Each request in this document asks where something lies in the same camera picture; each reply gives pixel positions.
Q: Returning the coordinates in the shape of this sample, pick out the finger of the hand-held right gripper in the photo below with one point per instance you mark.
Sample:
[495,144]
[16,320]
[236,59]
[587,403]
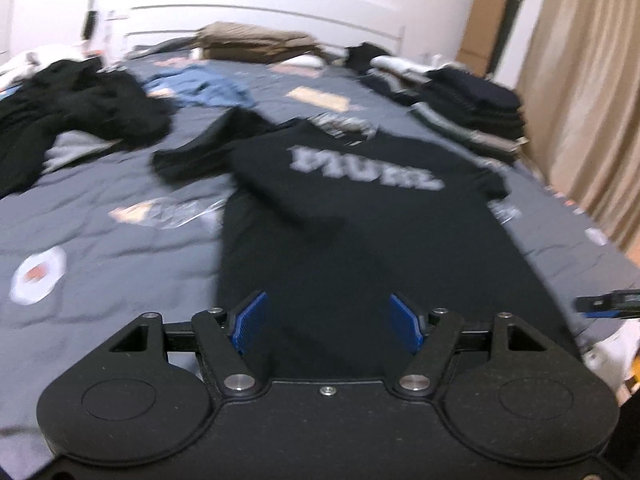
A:
[605,306]

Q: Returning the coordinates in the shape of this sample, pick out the tall cardboard box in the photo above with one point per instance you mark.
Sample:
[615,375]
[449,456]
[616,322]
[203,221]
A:
[487,10]

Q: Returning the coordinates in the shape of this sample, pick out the black printed T-shirt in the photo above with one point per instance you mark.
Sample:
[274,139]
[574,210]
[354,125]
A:
[350,240]

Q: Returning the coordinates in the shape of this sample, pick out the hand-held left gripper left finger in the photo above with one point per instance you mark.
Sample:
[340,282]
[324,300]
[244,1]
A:
[248,322]

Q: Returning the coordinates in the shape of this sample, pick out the brown folded blanket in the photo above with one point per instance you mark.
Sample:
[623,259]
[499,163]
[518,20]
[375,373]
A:
[250,42]

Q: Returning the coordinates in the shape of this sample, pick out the pile of black clothes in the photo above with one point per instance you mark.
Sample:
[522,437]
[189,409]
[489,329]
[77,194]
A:
[75,100]

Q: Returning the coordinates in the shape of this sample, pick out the dark framed panel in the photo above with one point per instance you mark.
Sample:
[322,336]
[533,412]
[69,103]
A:
[510,25]

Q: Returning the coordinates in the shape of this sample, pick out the blue shirt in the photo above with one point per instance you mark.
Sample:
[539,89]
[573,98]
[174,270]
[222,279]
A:
[210,87]

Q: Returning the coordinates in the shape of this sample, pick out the white cloth heap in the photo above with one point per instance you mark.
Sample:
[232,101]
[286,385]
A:
[25,65]

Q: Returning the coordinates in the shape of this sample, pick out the dark grey folded cloth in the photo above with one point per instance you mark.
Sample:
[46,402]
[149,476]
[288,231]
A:
[165,47]

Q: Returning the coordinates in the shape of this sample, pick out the stack of folded clothes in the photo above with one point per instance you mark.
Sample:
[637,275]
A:
[470,100]

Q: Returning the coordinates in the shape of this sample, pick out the white headboard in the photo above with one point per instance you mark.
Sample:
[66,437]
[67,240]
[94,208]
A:
[350,25]

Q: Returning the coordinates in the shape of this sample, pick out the light grey cloth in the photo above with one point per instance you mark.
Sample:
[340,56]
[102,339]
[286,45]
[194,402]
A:
[75,152]

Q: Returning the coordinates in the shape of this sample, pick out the beige curtain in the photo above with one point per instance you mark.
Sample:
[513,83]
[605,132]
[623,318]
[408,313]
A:
[590,85]

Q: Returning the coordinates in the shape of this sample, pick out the black crumpled cloth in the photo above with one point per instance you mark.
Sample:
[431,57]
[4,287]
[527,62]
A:
[365,55]

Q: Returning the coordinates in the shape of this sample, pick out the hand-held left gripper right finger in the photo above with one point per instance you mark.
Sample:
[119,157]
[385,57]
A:
[406,322]

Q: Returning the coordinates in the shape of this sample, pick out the grey printed quilt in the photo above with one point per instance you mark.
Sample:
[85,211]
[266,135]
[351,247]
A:
[125,260]

